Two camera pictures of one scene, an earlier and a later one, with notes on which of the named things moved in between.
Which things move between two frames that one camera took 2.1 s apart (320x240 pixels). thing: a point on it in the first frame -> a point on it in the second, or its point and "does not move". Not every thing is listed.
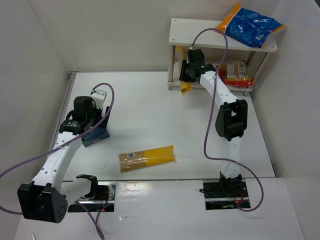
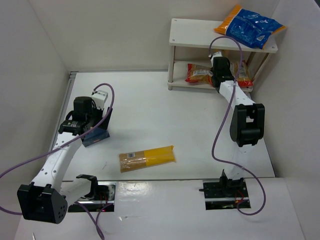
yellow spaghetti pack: [186, 86] -> [228, 53]
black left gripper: [100, 122] does not move
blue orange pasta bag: [248, 26] does not move
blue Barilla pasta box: [95, 136] does not move
